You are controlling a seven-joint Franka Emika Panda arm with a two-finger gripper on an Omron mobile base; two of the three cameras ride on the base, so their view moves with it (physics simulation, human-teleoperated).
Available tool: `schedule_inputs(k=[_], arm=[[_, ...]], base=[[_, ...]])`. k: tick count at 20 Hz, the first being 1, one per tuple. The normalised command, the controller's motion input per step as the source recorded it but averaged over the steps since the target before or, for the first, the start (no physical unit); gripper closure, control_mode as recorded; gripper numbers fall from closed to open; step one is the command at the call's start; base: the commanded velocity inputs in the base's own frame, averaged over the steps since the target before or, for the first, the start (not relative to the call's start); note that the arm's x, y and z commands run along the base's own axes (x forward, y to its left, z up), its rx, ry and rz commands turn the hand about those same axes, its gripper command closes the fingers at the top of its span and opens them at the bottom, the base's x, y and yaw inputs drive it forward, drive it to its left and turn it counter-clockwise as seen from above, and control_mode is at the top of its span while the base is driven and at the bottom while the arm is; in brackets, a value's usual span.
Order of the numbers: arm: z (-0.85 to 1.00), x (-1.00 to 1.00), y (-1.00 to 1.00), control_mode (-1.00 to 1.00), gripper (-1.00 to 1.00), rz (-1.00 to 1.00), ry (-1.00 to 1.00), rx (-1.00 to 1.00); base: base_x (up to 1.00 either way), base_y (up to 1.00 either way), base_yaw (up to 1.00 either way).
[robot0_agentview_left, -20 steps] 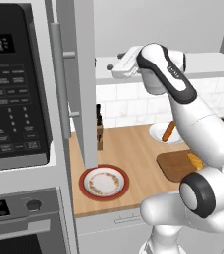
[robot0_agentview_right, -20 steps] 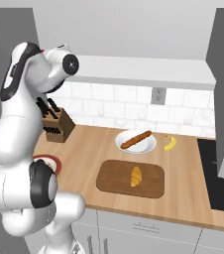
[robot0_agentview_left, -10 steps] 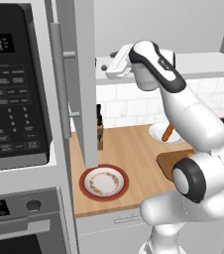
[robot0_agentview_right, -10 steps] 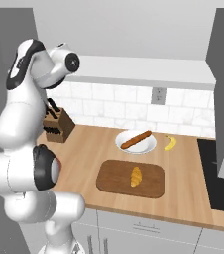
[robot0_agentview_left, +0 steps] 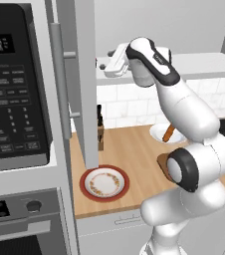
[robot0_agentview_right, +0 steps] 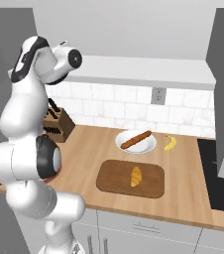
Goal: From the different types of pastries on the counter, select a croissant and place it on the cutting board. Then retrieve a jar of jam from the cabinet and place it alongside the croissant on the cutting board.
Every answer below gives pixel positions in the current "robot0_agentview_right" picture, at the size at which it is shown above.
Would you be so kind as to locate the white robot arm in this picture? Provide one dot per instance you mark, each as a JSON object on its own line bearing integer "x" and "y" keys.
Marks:
{"x": 24, "y": 112}

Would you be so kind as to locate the brown wooden cutting board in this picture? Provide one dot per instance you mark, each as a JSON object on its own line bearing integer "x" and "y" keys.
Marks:
{"x": 114, "y": 178}

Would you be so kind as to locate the golden croissant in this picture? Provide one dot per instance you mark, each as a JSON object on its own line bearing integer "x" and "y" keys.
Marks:
{"x": 136, "y": 177}

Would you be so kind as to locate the long brown pastry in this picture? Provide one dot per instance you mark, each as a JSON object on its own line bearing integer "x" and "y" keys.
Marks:
{"x": 135, "y": 139}

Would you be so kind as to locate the white round plate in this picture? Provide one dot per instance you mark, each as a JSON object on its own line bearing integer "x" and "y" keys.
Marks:
{"x": 143, "y": 147}

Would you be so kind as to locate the wooden knife block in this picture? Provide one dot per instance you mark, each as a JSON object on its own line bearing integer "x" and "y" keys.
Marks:
{"x": 63, "y": 125}

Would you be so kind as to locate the yellow banana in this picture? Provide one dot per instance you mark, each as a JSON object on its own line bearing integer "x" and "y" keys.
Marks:
{"x": 171, "y": 143}

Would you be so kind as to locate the grey cupboard door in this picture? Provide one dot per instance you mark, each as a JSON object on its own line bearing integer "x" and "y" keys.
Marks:
{"x": 82, "y": 238}
{"x": 150, "y": 246}

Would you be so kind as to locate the grey drawer front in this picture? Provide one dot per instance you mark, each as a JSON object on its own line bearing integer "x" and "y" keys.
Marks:
{"x": 176, "y": 228}
{"x": 219, "y": 239}

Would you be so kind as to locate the black hob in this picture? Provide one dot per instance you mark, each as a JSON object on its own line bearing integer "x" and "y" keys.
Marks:
{"x": 223, "y": 191}

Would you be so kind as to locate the grey wall socket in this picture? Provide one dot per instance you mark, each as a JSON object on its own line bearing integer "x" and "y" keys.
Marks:
{"x": 158, "y": 95}

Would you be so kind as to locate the white wall cabinet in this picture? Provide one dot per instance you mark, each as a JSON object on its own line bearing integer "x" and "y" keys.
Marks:
{"x": 134, "y": 39}

